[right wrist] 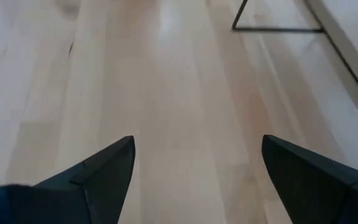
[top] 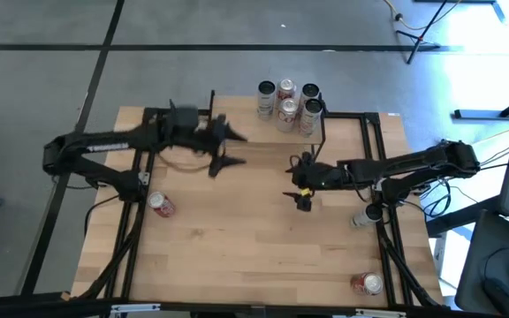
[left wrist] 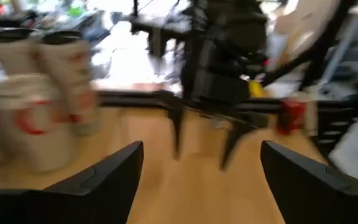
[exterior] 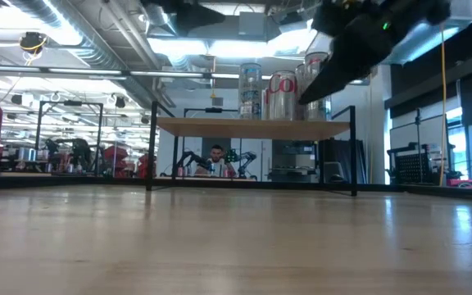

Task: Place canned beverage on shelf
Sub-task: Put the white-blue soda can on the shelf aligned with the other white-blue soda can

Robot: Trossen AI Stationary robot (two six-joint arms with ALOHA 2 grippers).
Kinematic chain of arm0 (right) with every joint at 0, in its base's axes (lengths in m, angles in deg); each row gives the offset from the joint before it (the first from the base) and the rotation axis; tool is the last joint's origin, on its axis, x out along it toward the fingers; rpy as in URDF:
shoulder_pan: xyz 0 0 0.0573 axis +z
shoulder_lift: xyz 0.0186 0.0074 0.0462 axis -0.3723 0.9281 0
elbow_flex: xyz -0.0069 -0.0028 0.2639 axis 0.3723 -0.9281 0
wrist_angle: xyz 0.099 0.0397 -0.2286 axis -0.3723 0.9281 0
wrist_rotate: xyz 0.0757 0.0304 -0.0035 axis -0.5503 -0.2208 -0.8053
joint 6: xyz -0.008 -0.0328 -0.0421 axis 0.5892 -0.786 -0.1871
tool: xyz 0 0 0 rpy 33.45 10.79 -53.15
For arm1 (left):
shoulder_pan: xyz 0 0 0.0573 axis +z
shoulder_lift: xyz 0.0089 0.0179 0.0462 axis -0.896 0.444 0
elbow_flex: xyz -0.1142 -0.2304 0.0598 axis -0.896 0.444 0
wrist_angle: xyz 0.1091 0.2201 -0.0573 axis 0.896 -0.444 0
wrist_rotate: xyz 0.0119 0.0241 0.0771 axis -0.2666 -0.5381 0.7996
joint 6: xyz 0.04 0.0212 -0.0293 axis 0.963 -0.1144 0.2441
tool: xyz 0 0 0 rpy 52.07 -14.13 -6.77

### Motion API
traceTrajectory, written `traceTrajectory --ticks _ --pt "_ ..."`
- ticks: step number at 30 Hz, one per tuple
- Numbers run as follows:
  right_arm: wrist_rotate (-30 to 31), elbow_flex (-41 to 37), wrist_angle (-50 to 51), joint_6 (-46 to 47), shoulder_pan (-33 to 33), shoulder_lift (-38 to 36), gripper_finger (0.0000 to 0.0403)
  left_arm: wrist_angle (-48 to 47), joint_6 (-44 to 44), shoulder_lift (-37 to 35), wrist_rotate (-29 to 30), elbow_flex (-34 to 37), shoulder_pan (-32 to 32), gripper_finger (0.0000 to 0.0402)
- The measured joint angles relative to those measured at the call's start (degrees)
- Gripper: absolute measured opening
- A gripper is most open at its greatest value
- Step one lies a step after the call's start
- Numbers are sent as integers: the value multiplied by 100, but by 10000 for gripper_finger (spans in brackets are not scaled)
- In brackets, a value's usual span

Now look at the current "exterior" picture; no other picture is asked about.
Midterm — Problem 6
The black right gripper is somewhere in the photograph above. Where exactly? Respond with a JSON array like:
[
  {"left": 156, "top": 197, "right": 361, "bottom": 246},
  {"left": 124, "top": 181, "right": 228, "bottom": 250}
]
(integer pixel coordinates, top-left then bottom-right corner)
[{"left": 297, "top": 0, "right": 425, "bottom": 106}]

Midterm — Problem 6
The silver Diet Coke can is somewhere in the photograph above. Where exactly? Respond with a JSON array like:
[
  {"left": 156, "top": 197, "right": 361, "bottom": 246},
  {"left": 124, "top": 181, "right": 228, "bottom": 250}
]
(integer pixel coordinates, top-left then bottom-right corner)
[{"left": 265, "top": 70, "right": 299, "bottom": 121}]

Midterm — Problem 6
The wooden shelf with black legs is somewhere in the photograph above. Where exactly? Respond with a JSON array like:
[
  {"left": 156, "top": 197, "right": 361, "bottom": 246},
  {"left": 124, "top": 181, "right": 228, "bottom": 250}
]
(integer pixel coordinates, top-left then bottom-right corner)
[{"left": 145, "top": 100, "right": 359, "bottom": 197}]

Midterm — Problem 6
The black fabric panel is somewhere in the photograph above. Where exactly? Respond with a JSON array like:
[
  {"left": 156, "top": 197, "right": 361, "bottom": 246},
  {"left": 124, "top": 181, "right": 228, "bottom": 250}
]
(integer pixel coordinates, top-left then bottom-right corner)
[{"left": 320, "top": 138, "right": 366, "bottom": 184}]

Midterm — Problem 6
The black tripod stand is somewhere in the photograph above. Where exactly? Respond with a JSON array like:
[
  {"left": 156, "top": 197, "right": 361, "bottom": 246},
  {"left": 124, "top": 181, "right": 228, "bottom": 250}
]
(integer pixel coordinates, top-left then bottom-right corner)
[{"left": 412, "top": 107, "right": 424, "bottom": 148}]

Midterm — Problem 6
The grey ceiling box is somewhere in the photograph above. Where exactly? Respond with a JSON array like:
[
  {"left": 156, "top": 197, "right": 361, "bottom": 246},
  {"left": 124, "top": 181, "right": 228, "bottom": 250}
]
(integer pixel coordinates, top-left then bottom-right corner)
[{"left": 238, "top": 11, "right": 268, "bottom": 37}]

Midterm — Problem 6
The black pegboard cart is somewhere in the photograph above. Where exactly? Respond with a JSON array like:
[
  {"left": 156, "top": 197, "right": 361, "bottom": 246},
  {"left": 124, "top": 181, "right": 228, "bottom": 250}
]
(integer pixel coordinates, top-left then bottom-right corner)
[{"left": 386, "top": 142, "right": 446, "bottom": 185}]

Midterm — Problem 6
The person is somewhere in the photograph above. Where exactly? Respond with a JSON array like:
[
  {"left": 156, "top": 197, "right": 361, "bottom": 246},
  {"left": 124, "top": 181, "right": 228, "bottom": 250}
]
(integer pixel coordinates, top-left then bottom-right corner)
[{"left": 194, "top": 143, "right": 237, "bottom": 178}]

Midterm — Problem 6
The black overhead fixture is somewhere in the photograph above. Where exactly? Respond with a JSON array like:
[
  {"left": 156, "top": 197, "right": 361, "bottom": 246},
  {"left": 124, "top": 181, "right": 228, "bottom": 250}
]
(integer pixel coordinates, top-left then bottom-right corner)
[{"left": 140, "top": 0, "right": 227, "bottom": 36}]

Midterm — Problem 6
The red machine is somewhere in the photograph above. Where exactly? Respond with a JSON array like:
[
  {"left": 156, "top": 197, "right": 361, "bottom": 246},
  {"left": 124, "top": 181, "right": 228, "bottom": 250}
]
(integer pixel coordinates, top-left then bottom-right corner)
[{"left": 103, "top": 145, "right": 129, "bottom": 177}]

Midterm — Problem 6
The silver overhead beam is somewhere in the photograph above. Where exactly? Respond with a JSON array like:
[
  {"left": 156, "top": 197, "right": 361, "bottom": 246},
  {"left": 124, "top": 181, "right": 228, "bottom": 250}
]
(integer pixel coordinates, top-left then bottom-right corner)
[{"left": 0, "top": 64, "right": 272, "bottom": 80}]

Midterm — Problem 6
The yellow cable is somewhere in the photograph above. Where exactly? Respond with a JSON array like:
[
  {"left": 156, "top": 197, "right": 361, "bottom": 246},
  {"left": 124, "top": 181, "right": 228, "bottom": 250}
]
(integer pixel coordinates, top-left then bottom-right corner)
[{"left": 438, "top": 22, "right": 448, "bottom": 188}]

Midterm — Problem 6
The black metal rig frame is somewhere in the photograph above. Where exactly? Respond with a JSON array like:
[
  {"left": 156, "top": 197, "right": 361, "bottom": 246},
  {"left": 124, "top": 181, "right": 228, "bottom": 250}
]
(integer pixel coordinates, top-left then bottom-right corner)
[
  {"left": 182, "top": 107, "right": 243, "bottom": 120},
  {"left": 34, "top": 100, "right": 105, "bottom": 175}
]

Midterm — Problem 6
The silver ceiling duct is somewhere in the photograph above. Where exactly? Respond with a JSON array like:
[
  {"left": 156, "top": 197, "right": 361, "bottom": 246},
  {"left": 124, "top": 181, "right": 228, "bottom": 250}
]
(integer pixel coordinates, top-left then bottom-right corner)
[{"left": 10, "top": 0, "right": 167, "bottom": 108}]

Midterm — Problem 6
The black aluminium table frame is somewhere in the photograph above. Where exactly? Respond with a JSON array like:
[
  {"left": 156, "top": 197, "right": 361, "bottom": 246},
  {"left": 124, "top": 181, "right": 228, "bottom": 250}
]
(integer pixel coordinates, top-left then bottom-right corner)
[{"left": 0, "top": 174, "right": 472, "bottom": 202}]

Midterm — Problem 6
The black ceiling cord reel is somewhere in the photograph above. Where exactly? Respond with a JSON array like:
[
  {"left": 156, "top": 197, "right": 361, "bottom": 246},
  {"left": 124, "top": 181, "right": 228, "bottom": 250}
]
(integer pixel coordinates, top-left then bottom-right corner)
[{"left": 18, "top": 31, "right": 48, "bottom": 54}]

